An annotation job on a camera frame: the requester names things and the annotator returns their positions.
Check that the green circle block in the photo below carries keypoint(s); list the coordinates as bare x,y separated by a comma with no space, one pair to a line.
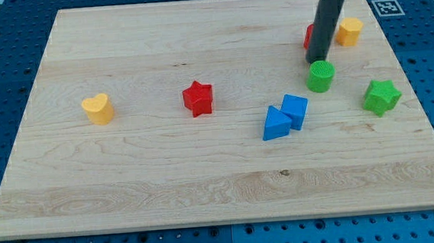
320,76

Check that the red star block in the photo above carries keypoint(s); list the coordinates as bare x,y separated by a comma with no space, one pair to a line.
198,98

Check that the green star block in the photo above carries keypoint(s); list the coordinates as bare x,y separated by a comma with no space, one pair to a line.
381,96

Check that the blue triangle block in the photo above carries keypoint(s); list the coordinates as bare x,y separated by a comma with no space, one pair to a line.
276,125

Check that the wooden board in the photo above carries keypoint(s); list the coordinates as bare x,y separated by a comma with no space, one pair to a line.
156,166

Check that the blue cube block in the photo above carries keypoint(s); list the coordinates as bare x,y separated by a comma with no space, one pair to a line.
295,107

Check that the yellow heart block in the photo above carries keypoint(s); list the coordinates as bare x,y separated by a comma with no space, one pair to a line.
98,109

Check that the red block behind pusher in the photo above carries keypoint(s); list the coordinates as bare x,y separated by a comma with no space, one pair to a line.
308,35

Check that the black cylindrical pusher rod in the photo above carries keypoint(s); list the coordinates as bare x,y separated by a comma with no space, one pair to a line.
325,21

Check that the yellow hexagon block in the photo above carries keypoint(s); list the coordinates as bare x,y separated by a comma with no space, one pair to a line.
349,31

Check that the white fiducial marker tag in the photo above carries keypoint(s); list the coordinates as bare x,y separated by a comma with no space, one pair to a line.
388,8

